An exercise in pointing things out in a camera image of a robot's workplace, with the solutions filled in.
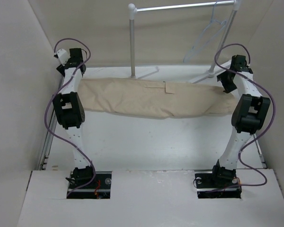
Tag beige trousers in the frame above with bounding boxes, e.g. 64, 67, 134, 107
78, 78, 237, 119

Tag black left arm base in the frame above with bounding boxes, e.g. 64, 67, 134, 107
66, 172, 112, 200

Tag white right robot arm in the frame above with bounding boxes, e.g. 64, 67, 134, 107
210, 55, 271, 188

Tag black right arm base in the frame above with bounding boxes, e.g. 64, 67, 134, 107
193, 171, 242, 199

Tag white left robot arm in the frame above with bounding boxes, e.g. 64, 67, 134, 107
53, 48, 97, 190

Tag white clothes rack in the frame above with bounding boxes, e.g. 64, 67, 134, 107
128, 0, 242, 83

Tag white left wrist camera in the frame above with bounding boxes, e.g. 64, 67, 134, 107
54, 49, 70, 66

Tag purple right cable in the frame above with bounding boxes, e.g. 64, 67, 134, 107
214, 43, 277, 190

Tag purple cable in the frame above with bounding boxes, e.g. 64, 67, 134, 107
44, 38, 97, 198
214, 43, 277, 190

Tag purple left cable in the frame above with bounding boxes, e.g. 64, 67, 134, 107
44, 38, 97, 198

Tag light blue wire hanger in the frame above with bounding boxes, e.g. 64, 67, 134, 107
183, 0, 228, 63

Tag aluminium table edge rail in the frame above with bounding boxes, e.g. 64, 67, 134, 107
37, 78, 63, 171

